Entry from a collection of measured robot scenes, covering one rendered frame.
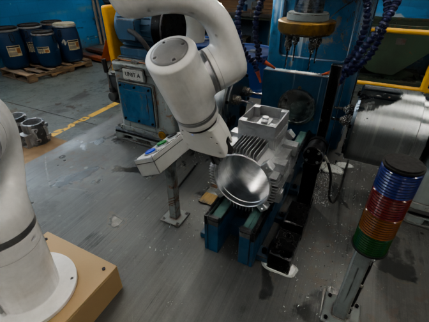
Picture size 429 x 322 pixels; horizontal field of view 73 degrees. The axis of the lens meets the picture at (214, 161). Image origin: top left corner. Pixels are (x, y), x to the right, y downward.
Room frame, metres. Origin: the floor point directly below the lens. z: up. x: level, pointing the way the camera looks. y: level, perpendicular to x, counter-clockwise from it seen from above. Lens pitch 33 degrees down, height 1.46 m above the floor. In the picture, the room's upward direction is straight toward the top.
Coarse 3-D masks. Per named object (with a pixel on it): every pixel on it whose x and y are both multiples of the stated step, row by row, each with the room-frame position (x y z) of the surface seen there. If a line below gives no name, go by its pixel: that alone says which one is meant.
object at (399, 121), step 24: (360, 96) 0.84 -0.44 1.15; (384, 96) 0.82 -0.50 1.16; (408, 96) 0.81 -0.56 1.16; (336, 120) 0.87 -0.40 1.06; (360, 120) 0.78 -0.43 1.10; (384, 120) 0.76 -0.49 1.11; (408, 120) 0.74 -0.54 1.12; (360, 144) 0.77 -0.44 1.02; (384, 144) 0.74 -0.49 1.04; (408, 144) 0.71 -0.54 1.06
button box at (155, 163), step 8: (176, 136) 0.72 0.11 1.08; (168, 144) 0.67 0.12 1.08; (176, 144) 0.69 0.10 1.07; (184, 144) 0.72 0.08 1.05; (152, 152) 0.64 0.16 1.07; (160, 152) 0.64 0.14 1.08; (168, 152) 0.65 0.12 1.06; (176, 152) 0.68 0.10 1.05; (184, 152) 0.70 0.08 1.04; (136, 160) 0.63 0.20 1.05; (144, 160) 0.62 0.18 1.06; (152, 160) 0.61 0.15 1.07; (160, 160) 0.62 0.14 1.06; (168, 160) 0.64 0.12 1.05; (144, 168) 0.62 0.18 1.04; (152, 168) 0.61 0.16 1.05; (160, 168) 0.61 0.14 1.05
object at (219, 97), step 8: (240, 80) 1.10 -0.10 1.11; (248, 80) 1.18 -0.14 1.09; (232, 88) 1.03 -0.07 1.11; (240, 88) 1.10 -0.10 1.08; (248, 88) 1.12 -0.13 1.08; (216, 96) 1.00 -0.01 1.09; (224, 96) 0.99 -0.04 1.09; (232, 96) 1.03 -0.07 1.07; (240, 96) 1.03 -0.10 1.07; (224, 104) 0.99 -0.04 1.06; (232, 104) 1.03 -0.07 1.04; (240, 104) 1.11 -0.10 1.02; (224, 112) 0.99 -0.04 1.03; (232, 112) 1.04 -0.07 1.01; (240, 112) 1.11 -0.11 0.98; (224, 120) 0.99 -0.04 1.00; (232, 120) 1.03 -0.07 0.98; (232, 128) 1.06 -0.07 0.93
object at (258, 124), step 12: (252, 108) 0.76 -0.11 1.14; (264, 108) 0.77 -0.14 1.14; (276, 108) 0.76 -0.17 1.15; (240, 120) 0.68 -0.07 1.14; (252, 120) 0.74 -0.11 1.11; (264, 120) 0.70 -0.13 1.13; (276, 120) 0.74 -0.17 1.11; (288, 120) 0.74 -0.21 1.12; (240, 132) 0.68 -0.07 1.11; (252, 132) 0.67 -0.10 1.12; (264, 132) 0.65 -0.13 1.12; (276, 132) 0.65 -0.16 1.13; (276, 144) 0.65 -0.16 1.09
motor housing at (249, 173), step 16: (240, 144) 0.62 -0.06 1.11; (256, 144) 0.62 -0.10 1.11; (224, 160) 0.67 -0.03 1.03; (240, 160) 0.75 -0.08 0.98; (256, 160) 0.58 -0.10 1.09; (224, 176) 0.66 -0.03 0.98; (240, 176) 0.70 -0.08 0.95; (256, 176) 0.72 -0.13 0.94; (272, 176) 0.56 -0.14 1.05; (224, 192) 0.62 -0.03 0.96; (240, 192) 0.64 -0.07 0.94; (256, 192) 0.64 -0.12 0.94; (272, 192) 0.56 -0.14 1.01; (240, 208) 0.60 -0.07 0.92
